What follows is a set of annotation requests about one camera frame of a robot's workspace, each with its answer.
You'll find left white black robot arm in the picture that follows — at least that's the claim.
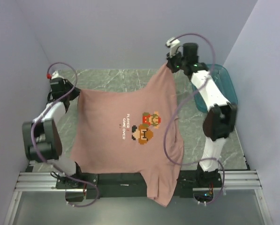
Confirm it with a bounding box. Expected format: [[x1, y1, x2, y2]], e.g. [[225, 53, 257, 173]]
[[22, 77, 83, 188]]

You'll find purple cable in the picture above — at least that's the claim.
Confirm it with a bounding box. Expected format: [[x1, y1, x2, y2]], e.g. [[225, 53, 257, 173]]
[[30, 62, 100, 209], [163, 32, 226, 206]]

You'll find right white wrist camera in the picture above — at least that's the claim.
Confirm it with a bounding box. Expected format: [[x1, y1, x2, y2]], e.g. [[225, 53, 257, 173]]
[[165, 37, 181, 58]]

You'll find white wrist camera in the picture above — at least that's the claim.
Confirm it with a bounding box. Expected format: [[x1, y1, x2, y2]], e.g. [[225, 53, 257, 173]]
[[165, 37, 181, 58], [46, 70, 64, 80]]

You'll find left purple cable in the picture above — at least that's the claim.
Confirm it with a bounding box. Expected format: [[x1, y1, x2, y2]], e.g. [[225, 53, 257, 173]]
[[30, 62, 100, 209]]

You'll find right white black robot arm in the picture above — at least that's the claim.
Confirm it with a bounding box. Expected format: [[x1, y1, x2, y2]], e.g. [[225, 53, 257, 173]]
[[166, 39, 237, 187]]

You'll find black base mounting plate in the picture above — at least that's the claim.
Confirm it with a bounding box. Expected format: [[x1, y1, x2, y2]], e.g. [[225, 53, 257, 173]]
[[50, 170, 222, 203]]

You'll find aluminium frame rail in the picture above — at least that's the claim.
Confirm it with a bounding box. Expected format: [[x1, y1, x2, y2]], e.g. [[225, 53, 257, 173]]
[[15, 171, 262, 192]]

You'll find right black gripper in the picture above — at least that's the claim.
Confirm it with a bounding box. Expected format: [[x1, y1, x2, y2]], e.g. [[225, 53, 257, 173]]
[[166, 49, 186, 74]]

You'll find pink printed t shirt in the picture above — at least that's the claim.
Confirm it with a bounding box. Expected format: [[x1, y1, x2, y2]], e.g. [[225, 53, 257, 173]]
[[71, 65, 184, 206]]

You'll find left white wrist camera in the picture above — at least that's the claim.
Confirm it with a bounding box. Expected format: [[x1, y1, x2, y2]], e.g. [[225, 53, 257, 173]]
[[46, 70, 64, 80]]

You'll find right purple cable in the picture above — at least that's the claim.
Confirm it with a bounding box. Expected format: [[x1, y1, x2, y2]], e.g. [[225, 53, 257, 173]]
[[163, 32, 226, 206]]

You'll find teal transparent plastic bin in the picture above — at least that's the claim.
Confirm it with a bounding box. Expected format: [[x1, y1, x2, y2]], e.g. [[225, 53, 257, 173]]
[[194, 64, 238, 113]]

